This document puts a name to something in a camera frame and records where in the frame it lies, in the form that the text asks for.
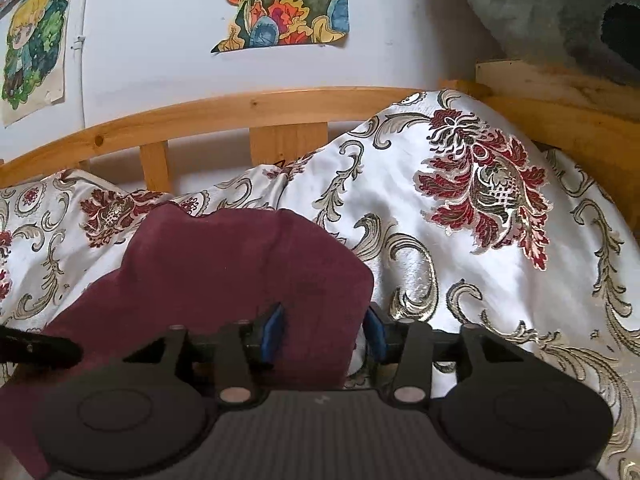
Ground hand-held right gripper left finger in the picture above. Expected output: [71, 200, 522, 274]
[122, 304, 287, 406]

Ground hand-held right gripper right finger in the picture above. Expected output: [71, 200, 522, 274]
[364, 304, 533, 406]

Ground pale wooden board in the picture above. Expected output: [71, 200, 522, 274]
[475, 59, 640, 123]

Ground grey-green fuzzy blanket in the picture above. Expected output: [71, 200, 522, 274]
[405, 0, 640, 106]

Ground maroon garment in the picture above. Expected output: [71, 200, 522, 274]
[0, 204, 375, 479]

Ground cartoon figure wall poster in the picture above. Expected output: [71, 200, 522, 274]
[0, 0, 77, 128]

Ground floral white bedspread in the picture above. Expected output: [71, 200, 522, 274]
[0, 89, 640, 480]

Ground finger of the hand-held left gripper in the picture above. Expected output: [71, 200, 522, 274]
[0, 326, 84, 369]

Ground white wall cable conduit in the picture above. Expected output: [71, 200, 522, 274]
[70, 0, 97, 131]

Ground colourful flower wall poster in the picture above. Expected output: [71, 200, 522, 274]
[202, 0, 351, 54]

